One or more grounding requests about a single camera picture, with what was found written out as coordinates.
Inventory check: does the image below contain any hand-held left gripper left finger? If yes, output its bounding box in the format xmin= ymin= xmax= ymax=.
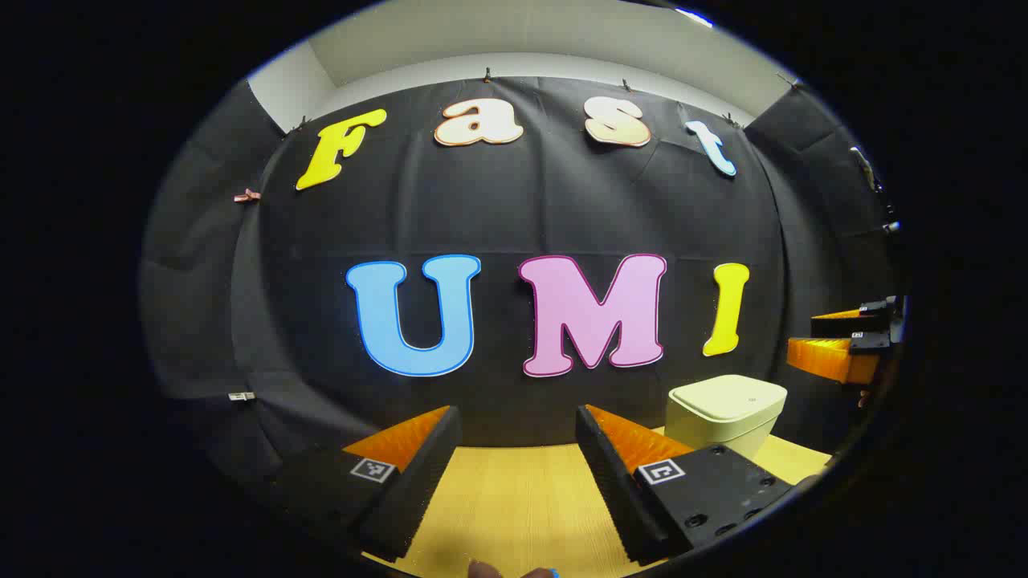
xmin=269 ymin=405 xmax=463 ymax=563

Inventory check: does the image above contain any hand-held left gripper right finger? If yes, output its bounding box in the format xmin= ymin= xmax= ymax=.
xmin=574 ymin=404 xmax=800 ymax=567

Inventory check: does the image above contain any pale green desktop garbage bin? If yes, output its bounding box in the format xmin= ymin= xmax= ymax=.
xmin=665 ymin=374 xmax=789 ymax=461

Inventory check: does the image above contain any wooden desktop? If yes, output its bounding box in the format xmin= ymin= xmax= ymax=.
xmin=361 ymin=425 xmax=832 ymax=578

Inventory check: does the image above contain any black backdrop cloth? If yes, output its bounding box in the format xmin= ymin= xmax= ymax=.
xmin=138 ymin=76 xmax=908 ymax=482

